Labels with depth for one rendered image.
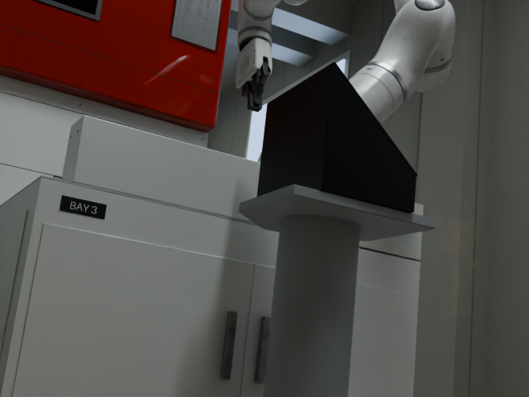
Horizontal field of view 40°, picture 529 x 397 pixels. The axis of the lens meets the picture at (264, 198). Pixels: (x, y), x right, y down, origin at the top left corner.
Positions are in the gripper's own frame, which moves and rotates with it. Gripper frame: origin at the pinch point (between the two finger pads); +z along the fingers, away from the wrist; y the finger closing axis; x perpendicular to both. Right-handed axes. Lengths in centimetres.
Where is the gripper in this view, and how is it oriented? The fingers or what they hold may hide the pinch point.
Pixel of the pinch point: (254, 102)
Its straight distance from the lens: 172.7
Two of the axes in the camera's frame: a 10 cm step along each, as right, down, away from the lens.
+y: 5.2, -3.5, -7.8
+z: 0.0, 9.1, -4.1
